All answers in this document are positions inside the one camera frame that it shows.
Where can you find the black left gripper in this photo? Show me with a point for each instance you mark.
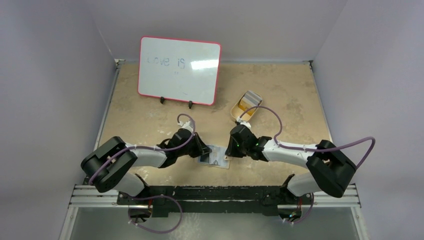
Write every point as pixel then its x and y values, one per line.
pixel 200 147

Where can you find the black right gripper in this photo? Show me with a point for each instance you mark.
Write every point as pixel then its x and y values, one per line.
pixel 234 147

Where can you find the black credit card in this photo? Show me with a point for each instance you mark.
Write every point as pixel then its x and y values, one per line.
pixel 204 159

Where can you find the beige card holder wallet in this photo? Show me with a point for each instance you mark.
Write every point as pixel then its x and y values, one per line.
pixel 216 158

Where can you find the white credit card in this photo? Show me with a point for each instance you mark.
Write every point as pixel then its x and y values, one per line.
pixel 218 158

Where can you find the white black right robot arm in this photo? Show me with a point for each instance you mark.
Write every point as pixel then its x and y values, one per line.
pixel 328 171

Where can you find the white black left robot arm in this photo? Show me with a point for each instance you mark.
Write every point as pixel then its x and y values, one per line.
pixel 108 166

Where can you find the beige oval card tray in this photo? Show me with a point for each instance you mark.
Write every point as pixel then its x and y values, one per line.
pixel 236 112

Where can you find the pink framed whiteboard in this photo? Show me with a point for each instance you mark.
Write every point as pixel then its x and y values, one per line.
pixel 178 69

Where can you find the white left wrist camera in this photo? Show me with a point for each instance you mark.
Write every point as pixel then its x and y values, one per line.
pixel 187 125

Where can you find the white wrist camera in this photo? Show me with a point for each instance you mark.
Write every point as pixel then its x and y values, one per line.
pixel 243 123
pixel 187 125

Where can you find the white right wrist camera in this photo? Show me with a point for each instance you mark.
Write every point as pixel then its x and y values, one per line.
pixel 243 123

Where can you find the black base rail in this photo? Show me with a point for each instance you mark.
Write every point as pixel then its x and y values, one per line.
pixel 267 200

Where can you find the aluminium extrusion frame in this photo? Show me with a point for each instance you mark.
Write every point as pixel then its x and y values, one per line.
pixel 88 196

